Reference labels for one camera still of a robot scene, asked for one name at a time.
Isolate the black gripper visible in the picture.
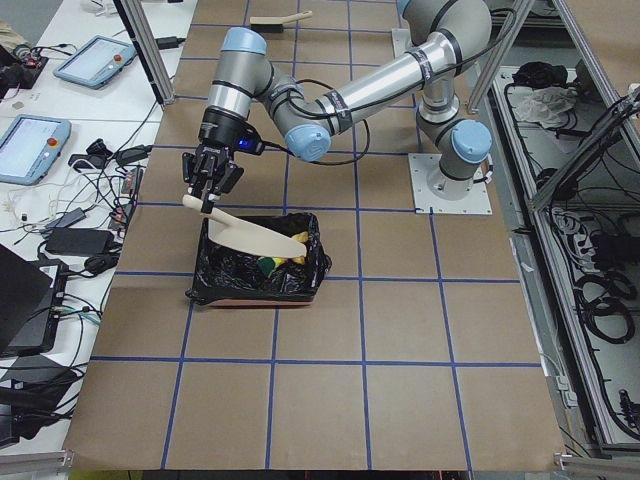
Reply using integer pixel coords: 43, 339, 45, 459
182, 145, 244, 214

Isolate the beige plastic dustpan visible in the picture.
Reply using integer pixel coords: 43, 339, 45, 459
202, 208, 307, 258

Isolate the yellow green sponge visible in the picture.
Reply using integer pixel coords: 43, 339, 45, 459
256, 257, 280, 277

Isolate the white hand brush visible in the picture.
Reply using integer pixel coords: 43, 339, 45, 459
250, 10, 313, 33

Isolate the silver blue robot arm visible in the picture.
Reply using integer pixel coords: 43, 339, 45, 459
183, 0, 492, 214

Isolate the black trash bin bag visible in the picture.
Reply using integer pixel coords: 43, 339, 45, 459
185, 212, 332, 306

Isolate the black webcam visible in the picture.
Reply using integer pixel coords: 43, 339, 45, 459
68, 138, 113, 171

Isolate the large black power adapter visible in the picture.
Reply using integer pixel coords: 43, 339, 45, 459
45, 228, 114, 256

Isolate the far teach pendant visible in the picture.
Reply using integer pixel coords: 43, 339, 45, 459
53, 35, 137, 89

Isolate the teach pendant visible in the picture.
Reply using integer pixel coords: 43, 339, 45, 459
53, 35, 137, 89
1, 114, 72, 186

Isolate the near teach pendant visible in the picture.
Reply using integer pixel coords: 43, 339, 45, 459
1, 114, 72, 186

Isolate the black laptop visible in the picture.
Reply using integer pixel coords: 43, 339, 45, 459
1, 246, 69, 358

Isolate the crumpled white cloth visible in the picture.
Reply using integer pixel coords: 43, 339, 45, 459
514, 86, 577, 129

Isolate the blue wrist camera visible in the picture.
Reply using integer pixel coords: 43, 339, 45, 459
236, 136, 265, 155

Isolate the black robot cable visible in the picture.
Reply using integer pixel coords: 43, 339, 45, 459
259, 79, 371, 165

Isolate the aluminium frame post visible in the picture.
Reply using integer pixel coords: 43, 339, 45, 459
113, 0, 175, 106

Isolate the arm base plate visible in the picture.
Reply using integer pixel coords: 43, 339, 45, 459
408, 153, 492, 215

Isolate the left side aluminium frame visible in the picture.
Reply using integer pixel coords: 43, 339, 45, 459
475, 1, 639, 460

